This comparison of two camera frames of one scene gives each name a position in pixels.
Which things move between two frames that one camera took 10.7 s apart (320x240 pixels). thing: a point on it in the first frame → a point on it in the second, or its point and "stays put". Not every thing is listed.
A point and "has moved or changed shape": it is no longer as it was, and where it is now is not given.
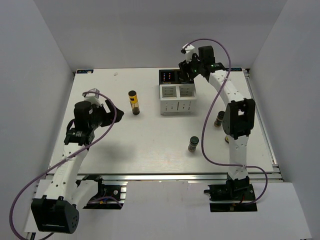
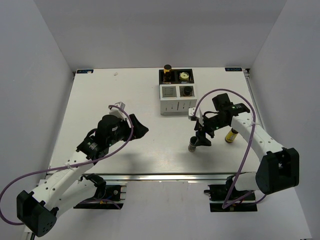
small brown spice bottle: x=218 y=121 has moved or changed shape
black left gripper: x=109 y=116 → x=139 y=130
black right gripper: x=184 y=67 → x=202 y=140
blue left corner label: x=84 y=71 stays put
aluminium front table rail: x=179 y=177 stays put
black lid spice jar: x=194 y=141 stays put
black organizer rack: x=171 y=76 stays put
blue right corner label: x=234 y=69 stays put
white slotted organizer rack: x=176 y=99 stays put
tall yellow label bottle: x=134 y=104 → x=167 y=74
